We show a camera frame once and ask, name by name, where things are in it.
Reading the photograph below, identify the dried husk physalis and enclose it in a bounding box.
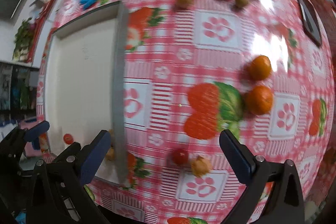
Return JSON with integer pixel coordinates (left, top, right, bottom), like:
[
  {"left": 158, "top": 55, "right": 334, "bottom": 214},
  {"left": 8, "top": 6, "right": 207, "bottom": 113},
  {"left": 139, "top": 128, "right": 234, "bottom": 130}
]
[{"left": 190, "top": 156, "right": 212, "bottom": 177}]

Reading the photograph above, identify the orange mandarin with stem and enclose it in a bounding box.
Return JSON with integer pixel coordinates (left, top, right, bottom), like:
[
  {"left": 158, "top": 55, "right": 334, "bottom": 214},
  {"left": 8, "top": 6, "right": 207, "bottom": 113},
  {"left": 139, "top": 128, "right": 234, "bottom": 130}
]
[{"left": 244, "top": 85, "right": 273, "bottom": 115}]

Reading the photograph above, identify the cherry tomato in tray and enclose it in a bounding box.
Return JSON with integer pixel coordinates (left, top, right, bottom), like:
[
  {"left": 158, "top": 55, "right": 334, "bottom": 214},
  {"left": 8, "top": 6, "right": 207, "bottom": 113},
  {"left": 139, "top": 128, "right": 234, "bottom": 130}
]
[{"left": 63, "top": 134, "right": 74, "bottom": 145}]

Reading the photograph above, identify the husk physalis in tray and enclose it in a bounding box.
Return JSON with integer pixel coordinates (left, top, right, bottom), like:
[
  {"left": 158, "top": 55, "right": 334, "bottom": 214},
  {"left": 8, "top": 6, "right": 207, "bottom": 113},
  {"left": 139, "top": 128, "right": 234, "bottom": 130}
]
[{"left": 105, "top": 147, "right": 114, "bottom": 161}]

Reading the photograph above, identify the white tray with grey rim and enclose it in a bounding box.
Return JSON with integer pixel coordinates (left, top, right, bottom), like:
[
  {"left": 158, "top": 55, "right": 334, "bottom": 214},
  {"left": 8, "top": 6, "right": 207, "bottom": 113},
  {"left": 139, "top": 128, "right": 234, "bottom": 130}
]
[{"left": 43, "top": 1, "right": 129, "bottom": 185}]

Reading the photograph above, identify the red cherry tomato near tray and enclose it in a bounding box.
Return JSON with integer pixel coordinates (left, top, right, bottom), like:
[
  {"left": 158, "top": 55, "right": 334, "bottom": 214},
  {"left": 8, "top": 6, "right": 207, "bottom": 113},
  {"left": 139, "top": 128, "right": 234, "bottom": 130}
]
[{"left": 171, "top": 148, "right": 189, "bottom": 166}]

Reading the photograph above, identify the green potted plant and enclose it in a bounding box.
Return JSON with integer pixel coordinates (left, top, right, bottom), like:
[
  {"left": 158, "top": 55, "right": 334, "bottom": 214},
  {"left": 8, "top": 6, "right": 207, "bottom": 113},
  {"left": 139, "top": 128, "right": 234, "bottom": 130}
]
[{"left": 13, "top": 17, "right": 36, "bottom": 62}]

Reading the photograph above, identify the yellow-orange tangerine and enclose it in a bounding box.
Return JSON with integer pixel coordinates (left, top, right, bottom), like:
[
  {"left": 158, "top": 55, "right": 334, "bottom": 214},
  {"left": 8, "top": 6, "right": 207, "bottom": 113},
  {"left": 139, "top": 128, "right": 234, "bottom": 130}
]
[{"left": 248, "top": 55, "right": 272, "bottom": 81}]

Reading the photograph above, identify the pink strawberry checkered tablecloth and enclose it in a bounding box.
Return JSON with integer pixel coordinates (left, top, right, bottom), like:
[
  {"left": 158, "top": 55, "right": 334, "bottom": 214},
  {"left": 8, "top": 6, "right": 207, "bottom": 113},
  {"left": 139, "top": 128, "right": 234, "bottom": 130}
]
[{"left": 37, "top": 0, "right": 335, "bottom": 223}]

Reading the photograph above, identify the tan walnut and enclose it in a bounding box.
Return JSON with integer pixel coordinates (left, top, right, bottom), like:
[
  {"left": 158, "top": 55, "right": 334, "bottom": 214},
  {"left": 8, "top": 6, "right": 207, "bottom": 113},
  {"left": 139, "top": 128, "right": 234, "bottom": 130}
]
[{"left": 175, "top": 0, "right": 194, "bottom": 9}]

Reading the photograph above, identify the black smartphone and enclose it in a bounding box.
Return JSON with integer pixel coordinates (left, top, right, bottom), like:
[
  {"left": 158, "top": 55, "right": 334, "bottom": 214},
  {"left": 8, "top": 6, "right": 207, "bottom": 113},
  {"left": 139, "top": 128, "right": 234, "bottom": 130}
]
[{"left": 297, "top": 0, "right": 322, "bottom": 48}]

